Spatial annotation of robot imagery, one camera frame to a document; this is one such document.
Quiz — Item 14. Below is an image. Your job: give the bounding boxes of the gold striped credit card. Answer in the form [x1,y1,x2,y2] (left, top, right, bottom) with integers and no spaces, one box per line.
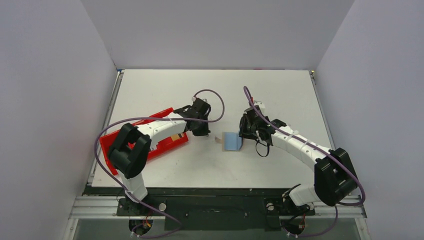
[171,133,186,141]

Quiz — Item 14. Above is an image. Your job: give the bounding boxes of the beige card holder wallet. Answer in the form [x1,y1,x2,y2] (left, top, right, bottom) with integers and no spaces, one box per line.
[214,131,244,152]

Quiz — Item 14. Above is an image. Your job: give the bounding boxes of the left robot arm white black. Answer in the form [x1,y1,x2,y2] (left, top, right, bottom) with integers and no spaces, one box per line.
[107,98,212,215]

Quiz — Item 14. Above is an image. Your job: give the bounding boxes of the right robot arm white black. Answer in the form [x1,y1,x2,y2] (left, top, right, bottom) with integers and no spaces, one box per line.
[239,105,359,214]

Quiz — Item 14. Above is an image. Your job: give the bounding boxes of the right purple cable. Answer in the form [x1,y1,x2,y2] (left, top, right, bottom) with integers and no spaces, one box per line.
[243,85,367,239]

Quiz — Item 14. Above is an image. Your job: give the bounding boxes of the purple cable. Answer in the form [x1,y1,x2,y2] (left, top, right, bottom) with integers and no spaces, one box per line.
[93,88,226,239]
[243,85,367,239]

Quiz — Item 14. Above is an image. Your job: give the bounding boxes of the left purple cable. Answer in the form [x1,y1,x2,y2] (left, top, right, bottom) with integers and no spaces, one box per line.
[93,88,226,239]

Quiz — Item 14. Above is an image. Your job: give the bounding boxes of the black loop cable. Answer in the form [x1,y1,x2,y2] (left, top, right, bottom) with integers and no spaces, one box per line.
[255,139,271,159]

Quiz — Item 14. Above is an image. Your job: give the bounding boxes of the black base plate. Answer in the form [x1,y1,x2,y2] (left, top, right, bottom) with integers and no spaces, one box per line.
[115,187,316,232]

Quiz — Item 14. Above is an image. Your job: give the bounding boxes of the aluminium frame rail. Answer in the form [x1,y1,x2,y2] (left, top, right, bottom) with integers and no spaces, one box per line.
[68,195,368,220]

